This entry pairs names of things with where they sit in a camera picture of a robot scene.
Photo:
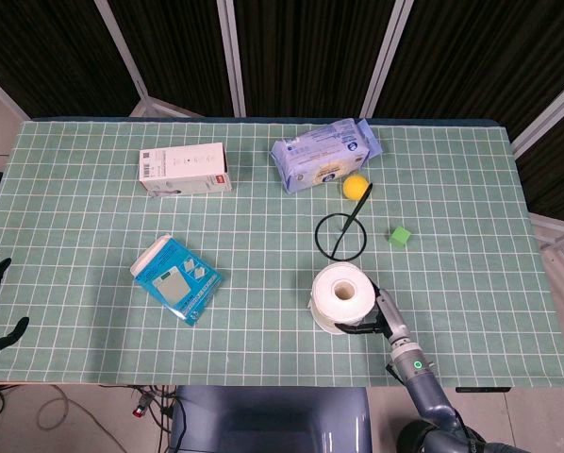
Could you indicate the green cube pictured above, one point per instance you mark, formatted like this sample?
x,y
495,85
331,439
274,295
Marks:
x,y
400,237

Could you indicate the red plug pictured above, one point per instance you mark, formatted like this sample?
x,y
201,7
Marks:
x,y
140,409

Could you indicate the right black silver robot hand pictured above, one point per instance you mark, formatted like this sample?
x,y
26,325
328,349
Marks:
x,y
393,316

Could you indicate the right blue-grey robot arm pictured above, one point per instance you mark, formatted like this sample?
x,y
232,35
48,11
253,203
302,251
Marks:
x,y
428,396

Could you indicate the green grid tablecloth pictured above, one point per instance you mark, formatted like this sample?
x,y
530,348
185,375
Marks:
x,y
263,344

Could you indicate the blue-grey robot torso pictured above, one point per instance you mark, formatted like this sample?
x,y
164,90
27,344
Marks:
x,y
272,420

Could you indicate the black wire ring stand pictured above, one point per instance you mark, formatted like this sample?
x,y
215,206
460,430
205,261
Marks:
x,y
357,207

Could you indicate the blue kitchen scale box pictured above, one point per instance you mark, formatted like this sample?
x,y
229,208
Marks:
x,y
178,283

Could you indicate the white toilet paper roll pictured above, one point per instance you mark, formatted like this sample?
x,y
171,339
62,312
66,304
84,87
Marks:
x,y
324,292

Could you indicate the purple tissue pack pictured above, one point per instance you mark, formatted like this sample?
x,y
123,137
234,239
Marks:
x,y
320,156

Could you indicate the black folding partition screen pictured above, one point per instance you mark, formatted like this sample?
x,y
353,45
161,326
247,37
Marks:
x,y
310,47

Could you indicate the yellow ball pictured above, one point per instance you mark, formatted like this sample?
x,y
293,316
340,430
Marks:
x,y
355,186

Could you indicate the white desk lamp box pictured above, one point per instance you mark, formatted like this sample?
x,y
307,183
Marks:
x,y
183,162

